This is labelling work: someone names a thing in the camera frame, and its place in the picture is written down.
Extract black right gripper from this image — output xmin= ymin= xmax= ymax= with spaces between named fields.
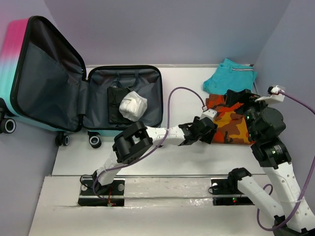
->
xmin=225 ymin=88 xmax=275 ymax=140

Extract teal shorts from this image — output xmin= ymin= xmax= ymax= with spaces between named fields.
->
xmin=202 ymin=58 xmax=257 ymax=95

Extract orange camouflage pants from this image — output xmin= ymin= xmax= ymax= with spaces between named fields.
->
xmin=206 ymin=94 xmax=253 ymax=145

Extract white plastic bag bundle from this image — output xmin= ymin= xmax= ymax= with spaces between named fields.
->
xmin=119 ymin=91 xmax=148 ymax=122

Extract pink and teal suitcase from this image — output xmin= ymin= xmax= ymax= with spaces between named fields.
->
xmin=0 ymin=16 xmax=163 ymax=146

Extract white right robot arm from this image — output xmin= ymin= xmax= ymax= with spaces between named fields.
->
xmin=224 ymin=86 xmax=315 ymax=236

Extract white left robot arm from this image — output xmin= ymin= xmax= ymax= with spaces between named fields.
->
xmin=92 ymin=117 xmax=217 ymax=197

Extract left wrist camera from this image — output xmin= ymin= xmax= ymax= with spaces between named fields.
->
xmin=200 ymin=106 xmax=217 ymax=121

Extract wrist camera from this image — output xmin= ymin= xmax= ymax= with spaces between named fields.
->
xmin=200 ymin=106 xmax=217 ymax=121
xmin=255 ymin=85 xmax=285 ymax=105

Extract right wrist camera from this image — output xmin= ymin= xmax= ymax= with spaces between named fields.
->
xmin=255 ymin=85 xmax=285 ymax=105

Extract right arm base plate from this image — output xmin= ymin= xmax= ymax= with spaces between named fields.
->
xmin=208 ymin=178 xmax=253 ymax=206

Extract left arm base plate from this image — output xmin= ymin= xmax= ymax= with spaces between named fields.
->
xmin=77 ymin=176 xmax=125 ymax=207

